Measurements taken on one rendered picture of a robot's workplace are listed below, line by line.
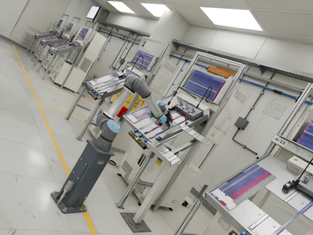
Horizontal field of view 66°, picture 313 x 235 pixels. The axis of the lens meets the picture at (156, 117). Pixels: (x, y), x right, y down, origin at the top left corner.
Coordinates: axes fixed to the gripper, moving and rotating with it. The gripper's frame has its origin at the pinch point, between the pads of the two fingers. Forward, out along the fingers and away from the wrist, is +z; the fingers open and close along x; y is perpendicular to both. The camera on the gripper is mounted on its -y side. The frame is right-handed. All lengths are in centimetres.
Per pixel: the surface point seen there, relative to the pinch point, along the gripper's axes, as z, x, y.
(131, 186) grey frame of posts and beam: 17, -14, -66
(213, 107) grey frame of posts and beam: 7, -10, 53
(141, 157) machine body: 36, 27, -37
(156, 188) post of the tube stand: 17, -36, -49
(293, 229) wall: 172, -97, 56
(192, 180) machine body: 83, -10, -5
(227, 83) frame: -9, -12, 76
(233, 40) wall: 68, 158, 251
